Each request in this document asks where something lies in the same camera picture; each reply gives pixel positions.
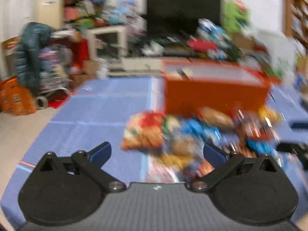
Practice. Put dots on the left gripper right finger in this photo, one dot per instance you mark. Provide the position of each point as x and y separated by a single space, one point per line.
253 191

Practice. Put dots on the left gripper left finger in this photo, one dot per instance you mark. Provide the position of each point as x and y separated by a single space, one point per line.
65 190

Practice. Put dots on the blue snack packet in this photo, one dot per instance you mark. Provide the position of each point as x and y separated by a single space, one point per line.
201 130

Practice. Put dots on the yellow candy bag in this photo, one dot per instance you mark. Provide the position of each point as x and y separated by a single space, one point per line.
269 115

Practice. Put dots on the clear bread snack bag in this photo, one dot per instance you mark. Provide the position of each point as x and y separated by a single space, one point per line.
215 118

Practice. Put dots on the roll of tape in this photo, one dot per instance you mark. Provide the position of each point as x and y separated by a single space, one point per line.
41 102

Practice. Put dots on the red fried bean snack bag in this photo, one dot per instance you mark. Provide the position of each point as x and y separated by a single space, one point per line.
144 131

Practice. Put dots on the orange gift bag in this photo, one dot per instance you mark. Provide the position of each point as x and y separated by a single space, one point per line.
16 100

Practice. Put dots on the orange storage box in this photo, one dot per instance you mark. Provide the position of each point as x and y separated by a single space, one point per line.
190 85

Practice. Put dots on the metal laundry cart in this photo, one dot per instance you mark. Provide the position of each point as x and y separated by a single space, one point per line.
56 61

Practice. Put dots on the white chest freezer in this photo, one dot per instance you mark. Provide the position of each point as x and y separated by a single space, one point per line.
282 50

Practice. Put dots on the white tv stand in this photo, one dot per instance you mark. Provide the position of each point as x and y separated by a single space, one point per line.
150 64

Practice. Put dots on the white glass door cabinet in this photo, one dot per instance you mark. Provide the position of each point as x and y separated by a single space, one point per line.
109 42

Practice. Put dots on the teal puffer jacket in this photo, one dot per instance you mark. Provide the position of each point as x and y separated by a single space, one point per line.
35 36

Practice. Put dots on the green plastic drawer tower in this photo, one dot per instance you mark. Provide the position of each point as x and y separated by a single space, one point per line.
235 16

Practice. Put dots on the beige standing air conditioner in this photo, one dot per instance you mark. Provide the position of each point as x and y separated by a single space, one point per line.
50 12

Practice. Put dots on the wooden bookshelf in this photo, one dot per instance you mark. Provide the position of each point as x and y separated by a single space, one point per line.
294 20

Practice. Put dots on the black flat television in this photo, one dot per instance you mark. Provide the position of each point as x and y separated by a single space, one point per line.
172 17

